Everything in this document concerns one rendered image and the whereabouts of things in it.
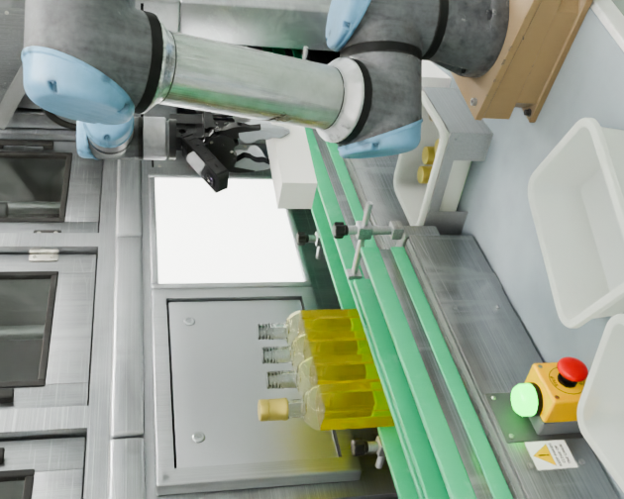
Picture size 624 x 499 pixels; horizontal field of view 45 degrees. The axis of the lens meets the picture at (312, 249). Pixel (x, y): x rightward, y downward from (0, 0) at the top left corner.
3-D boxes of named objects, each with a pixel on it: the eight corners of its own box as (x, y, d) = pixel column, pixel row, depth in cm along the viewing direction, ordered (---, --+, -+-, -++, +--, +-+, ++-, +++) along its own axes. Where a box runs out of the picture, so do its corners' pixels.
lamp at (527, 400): (523, 397, 105) (503, 398, 105) (533, 375, 102) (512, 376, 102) (536, 423, 102) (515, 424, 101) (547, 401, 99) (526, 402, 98)
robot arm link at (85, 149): (75, 154, 126) (79, 162, 134) (143, 155, 128) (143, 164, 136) (75, 107, 126) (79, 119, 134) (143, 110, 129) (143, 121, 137)
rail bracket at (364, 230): (386, 270, 144) (323, 271, 141) (405, 198, 133) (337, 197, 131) (390, 281, 141) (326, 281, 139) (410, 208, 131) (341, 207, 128)
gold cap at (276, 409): (285, 392, 120) (259, 394, 119) (289, 409, 117) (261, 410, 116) (283, 408, 122) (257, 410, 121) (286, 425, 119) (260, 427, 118)
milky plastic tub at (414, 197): (431, 185, 156) (390, 184, 155) (459, 86, 143) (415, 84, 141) (458, 237, 143) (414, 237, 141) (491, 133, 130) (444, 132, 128)
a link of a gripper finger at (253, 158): (281, 145, 143) (236, 133, 139) (285, 165, 139) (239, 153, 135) (274, 156, 145) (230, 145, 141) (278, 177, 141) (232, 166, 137)
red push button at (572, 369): (546, 371, 102) (554, 354, 100) (572, 370, 103) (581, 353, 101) (559, 394, 99) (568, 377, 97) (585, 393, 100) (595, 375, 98)
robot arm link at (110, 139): (82, 68, 116) (87, 87, 127) (80, 141, 115) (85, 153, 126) (135, 71, 118) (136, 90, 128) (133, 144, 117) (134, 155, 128)
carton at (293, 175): (297, 96, 143) (265, 95, 142) (317, 183, 128) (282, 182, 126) (292, 122, 148) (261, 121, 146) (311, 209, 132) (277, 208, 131)
